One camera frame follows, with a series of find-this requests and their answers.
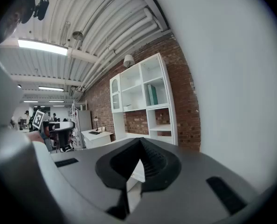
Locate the person's head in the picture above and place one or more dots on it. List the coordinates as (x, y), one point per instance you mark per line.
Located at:
(11, 20)

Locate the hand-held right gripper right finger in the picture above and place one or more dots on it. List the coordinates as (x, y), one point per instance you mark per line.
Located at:
(161, 169)

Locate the teal hardcover book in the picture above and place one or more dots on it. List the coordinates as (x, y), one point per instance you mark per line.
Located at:
(153, 94)

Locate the white shelving unit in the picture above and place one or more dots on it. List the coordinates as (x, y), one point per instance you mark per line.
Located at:
(138, 78)

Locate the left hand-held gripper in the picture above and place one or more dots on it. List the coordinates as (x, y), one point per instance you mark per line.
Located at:
(61, 132)

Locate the short ceiling light strip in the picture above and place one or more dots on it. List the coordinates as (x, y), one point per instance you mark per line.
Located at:
(51, 88)

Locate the round metal ceiling fixture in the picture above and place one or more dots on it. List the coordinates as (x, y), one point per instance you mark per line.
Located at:
(77, 35)

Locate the pale grey organizer bin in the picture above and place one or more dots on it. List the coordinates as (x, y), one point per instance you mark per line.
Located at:
(127, 107)

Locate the flat black device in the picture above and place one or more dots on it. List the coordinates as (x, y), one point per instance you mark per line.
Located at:
(94, 133)

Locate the person's left forearm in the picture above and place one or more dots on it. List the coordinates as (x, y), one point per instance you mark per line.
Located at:
(34, 137)

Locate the white shade table lamp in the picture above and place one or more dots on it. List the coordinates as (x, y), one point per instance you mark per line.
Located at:
(128, 60)

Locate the black desk lamp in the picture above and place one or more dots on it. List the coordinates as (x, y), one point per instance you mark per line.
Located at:
(96, 123)

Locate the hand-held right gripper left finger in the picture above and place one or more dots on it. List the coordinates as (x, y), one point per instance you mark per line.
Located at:
(115, 169)

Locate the small white side desk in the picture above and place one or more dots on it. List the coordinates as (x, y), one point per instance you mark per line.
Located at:
(96, 139)

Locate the small white box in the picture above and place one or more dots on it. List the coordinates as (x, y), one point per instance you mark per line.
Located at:
(102, 129)

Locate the white metal rack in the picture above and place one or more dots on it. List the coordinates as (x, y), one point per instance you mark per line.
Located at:
(76, 115)

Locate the black head-mounted camera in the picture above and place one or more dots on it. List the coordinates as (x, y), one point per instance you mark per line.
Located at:
(41, 7)

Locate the white glass cabinet door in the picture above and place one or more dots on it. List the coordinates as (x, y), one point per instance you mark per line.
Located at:
(115, 94)

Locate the long ceiling light panel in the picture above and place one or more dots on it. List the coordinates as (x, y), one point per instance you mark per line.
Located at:
(43, 46)

